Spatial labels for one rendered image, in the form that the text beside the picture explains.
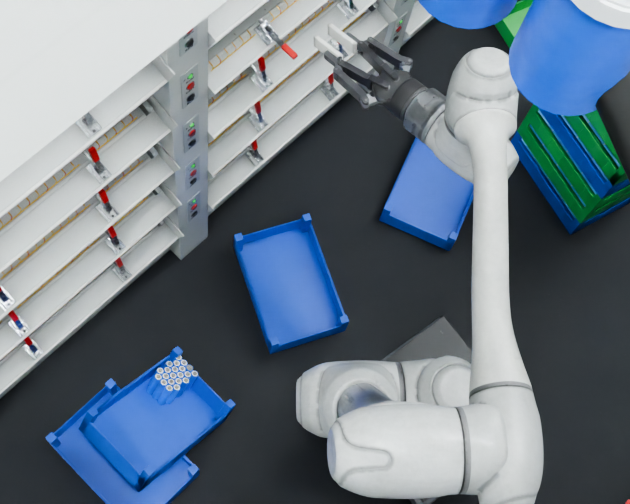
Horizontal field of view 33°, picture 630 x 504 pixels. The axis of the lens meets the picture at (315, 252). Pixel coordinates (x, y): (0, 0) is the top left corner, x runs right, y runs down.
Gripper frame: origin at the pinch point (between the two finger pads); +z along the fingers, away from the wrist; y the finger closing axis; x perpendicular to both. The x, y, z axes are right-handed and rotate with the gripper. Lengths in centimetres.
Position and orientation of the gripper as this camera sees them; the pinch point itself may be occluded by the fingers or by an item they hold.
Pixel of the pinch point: (334, 44)
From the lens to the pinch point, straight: 203.4
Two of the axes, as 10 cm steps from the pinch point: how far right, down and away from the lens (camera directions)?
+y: -6.9, 6.6, -3.1
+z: -7.3, -6.1, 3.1
